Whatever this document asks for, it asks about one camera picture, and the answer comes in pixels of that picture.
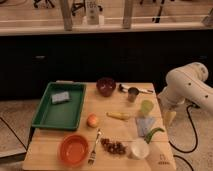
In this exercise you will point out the bunch of dark grapes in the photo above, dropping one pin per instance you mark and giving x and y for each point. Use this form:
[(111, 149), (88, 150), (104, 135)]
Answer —
[(113, 147)]

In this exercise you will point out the black white handled utensil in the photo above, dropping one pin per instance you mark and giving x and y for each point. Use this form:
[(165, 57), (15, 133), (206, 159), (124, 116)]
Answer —
[(126, 88)]

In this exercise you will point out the silver fork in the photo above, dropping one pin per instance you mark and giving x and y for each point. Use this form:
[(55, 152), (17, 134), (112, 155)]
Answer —
[(92, 156)]

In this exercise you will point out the red orange bowl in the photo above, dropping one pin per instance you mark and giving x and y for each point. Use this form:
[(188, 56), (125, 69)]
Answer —
[(73, 150)]

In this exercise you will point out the light green cup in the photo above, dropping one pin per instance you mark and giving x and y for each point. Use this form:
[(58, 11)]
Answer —
[(146, 107)]

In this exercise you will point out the grey blue sponge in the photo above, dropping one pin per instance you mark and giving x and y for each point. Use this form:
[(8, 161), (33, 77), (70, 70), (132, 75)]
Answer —
[(60, 97)]

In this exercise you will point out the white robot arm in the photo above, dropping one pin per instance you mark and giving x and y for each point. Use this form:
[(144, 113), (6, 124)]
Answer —
[(185, 83)]

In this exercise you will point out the green chili pepper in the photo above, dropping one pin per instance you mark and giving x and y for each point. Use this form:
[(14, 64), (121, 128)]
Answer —
[(149, 136)]

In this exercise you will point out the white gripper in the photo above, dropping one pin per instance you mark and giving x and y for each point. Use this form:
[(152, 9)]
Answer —
[(169, 100)]

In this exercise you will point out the white cup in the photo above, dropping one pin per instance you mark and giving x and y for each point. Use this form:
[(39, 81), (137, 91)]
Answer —
[(139, 149)]

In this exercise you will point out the green plastic tray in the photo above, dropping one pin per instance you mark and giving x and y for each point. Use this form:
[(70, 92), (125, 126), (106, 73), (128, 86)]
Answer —
[(63, 115)]

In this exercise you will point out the yellow banana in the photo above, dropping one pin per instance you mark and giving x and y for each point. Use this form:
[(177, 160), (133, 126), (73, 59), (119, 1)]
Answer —
[(120, 116)]

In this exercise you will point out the metal measuring cup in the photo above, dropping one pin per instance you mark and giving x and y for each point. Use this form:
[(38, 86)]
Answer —
[(132, 94)]

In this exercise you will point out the orange peach fruit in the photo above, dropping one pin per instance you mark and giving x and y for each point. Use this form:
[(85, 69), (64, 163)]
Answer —
[(92, 121)]

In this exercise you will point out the dark red bowl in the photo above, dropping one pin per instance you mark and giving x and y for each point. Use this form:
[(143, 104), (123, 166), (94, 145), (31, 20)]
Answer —
[(106, 86)]

